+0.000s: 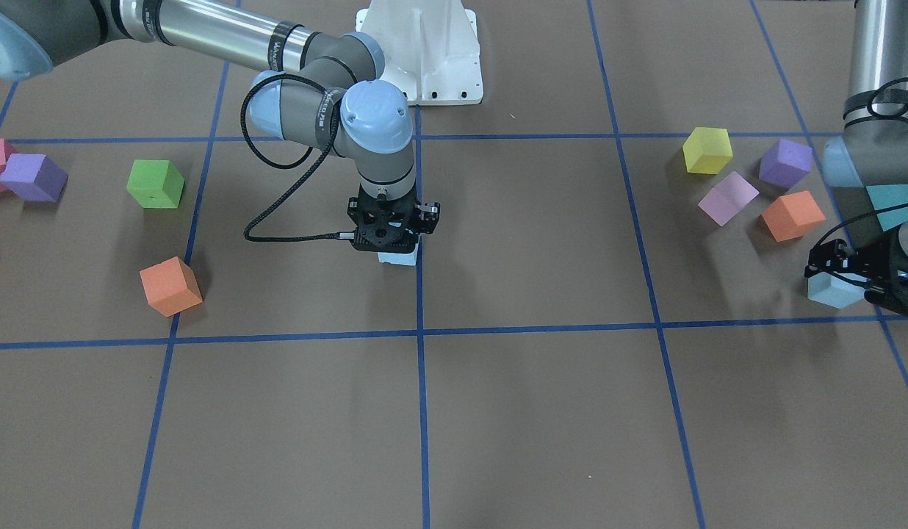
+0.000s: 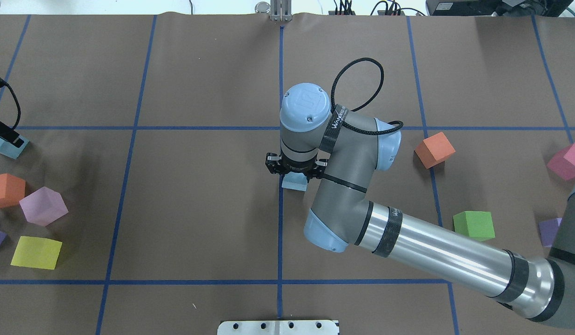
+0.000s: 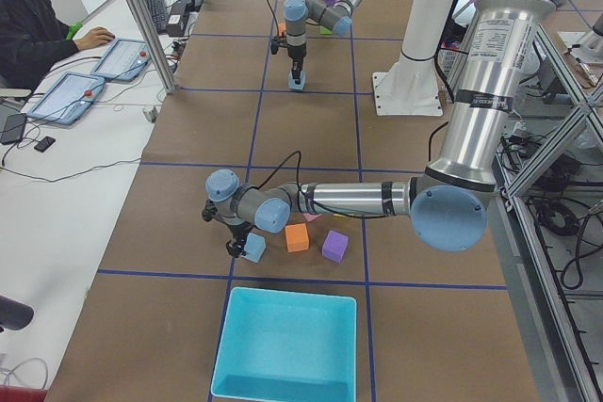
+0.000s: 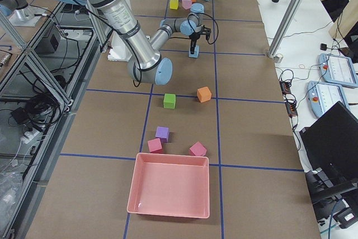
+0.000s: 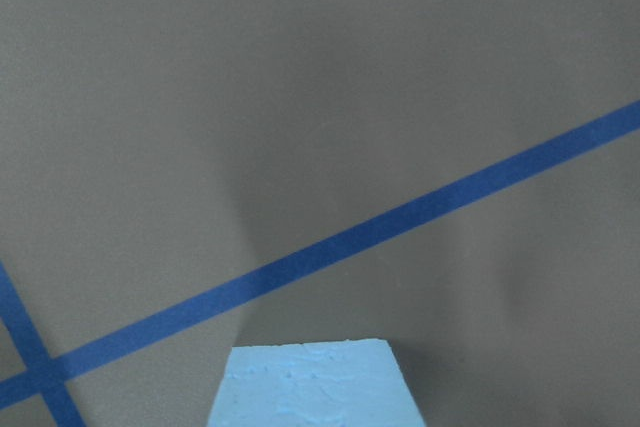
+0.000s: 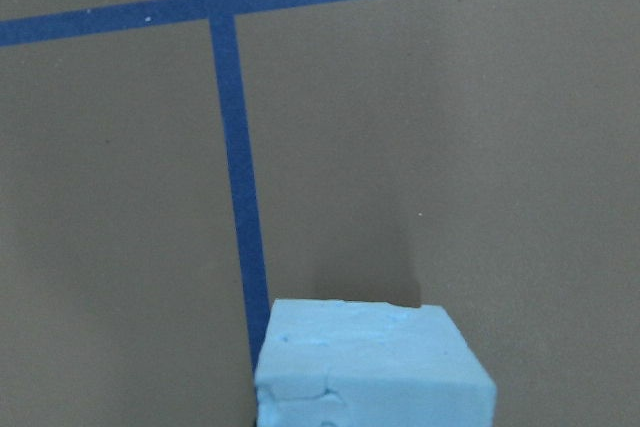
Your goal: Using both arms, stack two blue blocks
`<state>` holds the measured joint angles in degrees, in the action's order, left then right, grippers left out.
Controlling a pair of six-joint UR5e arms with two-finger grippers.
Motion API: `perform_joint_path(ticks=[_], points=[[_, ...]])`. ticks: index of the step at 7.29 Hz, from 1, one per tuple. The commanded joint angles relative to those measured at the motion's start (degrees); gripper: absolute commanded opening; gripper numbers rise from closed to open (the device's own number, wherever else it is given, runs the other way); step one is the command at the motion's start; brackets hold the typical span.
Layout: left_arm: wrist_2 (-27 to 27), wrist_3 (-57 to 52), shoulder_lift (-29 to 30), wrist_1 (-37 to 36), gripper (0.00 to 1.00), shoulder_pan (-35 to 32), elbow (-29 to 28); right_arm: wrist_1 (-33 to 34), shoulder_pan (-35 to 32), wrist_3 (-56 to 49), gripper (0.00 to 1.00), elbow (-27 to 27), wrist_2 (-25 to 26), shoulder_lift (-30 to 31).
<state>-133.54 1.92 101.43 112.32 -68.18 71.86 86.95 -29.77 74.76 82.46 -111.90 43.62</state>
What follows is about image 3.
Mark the black keyboard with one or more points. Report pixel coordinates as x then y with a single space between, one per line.
159 15

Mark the cyan plastic bin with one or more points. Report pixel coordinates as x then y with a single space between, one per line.
287 346

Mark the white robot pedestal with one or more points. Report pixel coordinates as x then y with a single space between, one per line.
410 87

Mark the pink foam block left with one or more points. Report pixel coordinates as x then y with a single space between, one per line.
311 217

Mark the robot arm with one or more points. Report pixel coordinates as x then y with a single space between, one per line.
447 204
337 18

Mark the light blue foam block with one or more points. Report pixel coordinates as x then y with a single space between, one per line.
297 86
254 247

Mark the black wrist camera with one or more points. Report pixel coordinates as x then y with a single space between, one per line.
210 211
276 43

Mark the blue teach pendant near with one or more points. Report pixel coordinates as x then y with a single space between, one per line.
68 99

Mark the blue teach pendant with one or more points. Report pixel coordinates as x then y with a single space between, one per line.
68 99
123 60

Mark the person's hand on mouse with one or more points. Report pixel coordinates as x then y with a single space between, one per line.
96 37

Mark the seated person in black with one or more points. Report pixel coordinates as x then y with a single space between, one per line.
33 40

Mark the aluminium frame post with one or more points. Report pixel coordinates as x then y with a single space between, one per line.
145 24

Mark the green foam block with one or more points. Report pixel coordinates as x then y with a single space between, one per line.
325 31

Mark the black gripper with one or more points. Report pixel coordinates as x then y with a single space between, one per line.
296 53
237 231

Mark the small black phone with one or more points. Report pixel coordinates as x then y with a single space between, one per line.
44 144

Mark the blue teach pendant far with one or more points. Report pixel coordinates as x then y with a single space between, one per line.
123 60

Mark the orange foam block left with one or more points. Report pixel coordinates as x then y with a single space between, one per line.
297 237

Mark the purple foam block left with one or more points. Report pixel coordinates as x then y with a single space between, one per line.
334 246

